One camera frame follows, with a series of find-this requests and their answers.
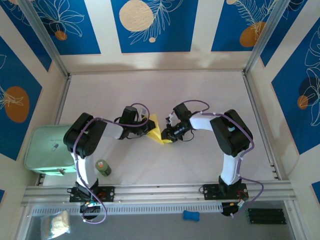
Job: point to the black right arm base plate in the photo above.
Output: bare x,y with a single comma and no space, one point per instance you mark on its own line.
210,192

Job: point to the aluminium corner post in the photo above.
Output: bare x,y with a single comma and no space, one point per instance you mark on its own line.
267,35
45,37

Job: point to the black ridged box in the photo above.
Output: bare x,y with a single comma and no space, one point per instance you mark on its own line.
266,216

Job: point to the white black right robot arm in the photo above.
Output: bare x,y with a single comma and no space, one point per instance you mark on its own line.
230,137

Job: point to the mint green zip case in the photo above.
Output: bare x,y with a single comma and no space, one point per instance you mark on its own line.
45,150

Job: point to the aluminium frame leg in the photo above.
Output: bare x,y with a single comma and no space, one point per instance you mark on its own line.
296,222
23,225

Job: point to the yellow paper sheet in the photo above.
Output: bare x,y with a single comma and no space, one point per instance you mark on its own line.
156,130

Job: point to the aluminium table edge rail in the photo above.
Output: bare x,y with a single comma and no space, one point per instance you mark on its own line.
62,100
257,112

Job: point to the blue sponge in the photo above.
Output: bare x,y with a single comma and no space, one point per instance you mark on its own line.
191,215

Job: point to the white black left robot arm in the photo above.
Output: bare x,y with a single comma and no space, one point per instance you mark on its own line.
82,135

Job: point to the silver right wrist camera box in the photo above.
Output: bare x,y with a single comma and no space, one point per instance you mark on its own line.
171,118

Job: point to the green can with label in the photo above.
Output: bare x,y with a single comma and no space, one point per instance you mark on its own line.
103,168

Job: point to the aluminium mounting rail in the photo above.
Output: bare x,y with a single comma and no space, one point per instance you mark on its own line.
162,191

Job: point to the clear bag with pale contents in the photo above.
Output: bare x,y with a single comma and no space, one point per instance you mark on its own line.
58,223

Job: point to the black controller board with LEDs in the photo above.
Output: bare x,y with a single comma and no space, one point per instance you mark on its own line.
90,207
232,208

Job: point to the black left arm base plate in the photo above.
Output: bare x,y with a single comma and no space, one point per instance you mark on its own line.
107,193

